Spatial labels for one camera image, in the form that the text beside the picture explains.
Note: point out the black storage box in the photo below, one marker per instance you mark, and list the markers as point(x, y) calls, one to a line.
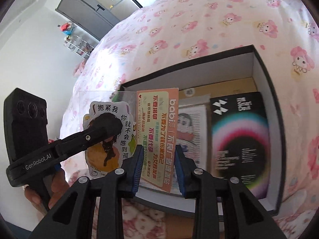
point(228, 65)

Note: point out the pink cartoon print bedspread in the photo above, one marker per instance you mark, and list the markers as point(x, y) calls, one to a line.
point(169, 32)

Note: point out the orange babi sticker card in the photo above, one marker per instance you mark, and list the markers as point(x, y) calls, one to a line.
point(156, 119)

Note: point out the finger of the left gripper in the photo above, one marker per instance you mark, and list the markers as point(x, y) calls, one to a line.
point(103, 127)

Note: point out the brown cardboard sheet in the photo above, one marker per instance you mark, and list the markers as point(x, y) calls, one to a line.
point(225, 88)

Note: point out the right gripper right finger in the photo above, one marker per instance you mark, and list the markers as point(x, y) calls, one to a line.
point(196, 183)

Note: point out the black Smart Deal box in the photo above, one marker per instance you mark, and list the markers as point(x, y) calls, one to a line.
point(240, 141)

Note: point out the white shelf rack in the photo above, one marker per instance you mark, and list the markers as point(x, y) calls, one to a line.
point(78, 46)

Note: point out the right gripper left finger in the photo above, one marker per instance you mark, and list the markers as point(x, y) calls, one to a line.
point(120, 184)

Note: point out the cartoon girl sticker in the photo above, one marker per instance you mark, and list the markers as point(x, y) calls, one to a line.
point(108, 155)

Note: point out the pink plush toy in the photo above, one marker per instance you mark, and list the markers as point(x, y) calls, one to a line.
point(67, 28)

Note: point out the grey door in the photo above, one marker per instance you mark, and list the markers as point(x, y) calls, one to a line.
point(90, 15)

